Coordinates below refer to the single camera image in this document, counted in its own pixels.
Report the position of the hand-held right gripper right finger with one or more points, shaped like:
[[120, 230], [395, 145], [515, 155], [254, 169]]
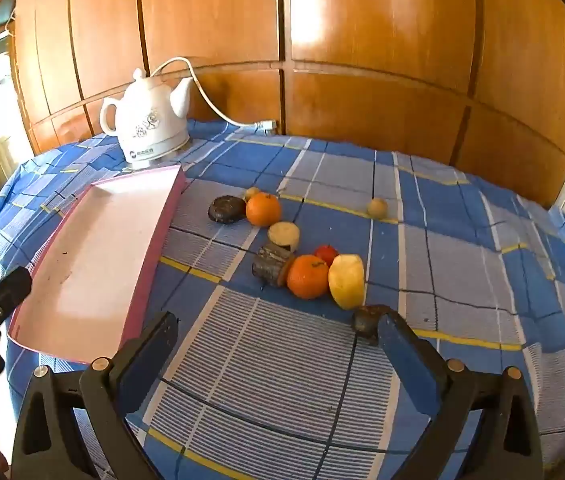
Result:
[[407, 360]]

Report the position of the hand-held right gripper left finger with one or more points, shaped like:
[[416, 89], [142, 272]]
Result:
[[147, 350]]

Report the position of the dark brown oblong fruit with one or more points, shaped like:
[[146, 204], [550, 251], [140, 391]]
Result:
[[366, 321]]

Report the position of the yellow apple piece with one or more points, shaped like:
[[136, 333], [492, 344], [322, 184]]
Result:
[[346, 282]]

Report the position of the pink cardboard box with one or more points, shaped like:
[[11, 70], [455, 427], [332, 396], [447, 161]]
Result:
[[97, 250]]

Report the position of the orange mandarin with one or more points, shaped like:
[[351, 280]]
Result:
[[263, 210], [307, 277]]

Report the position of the small red tomato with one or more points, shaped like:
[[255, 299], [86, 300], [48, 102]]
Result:
[[326, 254]]

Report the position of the dark cylindrical eggplant chunk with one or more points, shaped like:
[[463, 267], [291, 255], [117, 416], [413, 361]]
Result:
[[271, 266]]

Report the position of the small tan longan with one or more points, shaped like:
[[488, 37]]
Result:
[[377, 208], [251, 194]]

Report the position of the dark brown round fruit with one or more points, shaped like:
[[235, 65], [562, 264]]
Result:
[[226, 210]]

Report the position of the pale eggplant slice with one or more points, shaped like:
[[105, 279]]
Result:
[[284, 235]]

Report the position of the blue plaid tablecloth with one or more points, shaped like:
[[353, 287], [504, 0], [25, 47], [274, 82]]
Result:
[[312, 385]]

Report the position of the white ceramic electric kettle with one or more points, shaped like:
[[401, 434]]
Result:
[[147, 125]]

